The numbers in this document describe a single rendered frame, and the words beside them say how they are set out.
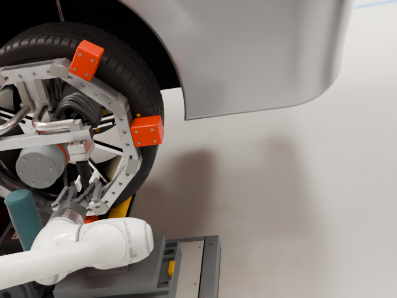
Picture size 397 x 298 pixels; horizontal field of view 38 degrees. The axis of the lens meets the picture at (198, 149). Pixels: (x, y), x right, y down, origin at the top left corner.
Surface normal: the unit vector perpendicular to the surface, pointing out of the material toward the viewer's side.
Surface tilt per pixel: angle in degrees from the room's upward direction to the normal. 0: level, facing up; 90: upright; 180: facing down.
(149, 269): 0
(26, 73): 90
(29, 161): 90
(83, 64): 90
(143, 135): 90
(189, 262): 0
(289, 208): 0
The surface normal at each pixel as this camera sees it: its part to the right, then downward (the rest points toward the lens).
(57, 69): -0.07, 0.47
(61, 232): -0.12, -0.84
